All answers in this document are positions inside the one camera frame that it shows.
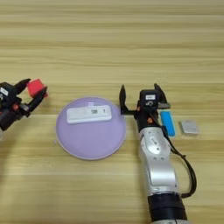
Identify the round purple plate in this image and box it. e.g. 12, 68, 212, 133
55, 96, 128, 161

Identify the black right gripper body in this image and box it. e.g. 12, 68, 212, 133
134, 106, 164, 133

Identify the grey square block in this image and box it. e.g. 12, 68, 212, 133
179, 119, 201, 136

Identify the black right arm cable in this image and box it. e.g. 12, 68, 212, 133
158, 117, 198, 200

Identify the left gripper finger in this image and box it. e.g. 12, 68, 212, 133
19, 86, 49, 118
13, 78, 32, 95

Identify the white test cassette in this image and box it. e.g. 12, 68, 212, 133
66, 104, 113, 125

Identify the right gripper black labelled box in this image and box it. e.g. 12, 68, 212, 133
138, 88, 161, 110

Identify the red cube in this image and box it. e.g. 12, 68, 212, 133
26, 78, 49, 99

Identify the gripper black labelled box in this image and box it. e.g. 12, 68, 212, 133
0, 81, 18, 103
138, 88, 161, 110

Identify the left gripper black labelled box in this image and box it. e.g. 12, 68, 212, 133
0, 81, 18, 103

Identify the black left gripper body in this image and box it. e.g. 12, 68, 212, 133
0, 97, 25, 132

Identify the blue rectangular block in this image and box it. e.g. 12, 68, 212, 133
159, 110, 177, 137

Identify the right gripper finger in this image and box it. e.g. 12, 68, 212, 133
153, 82, 172, 109
118, 84, 138, 116

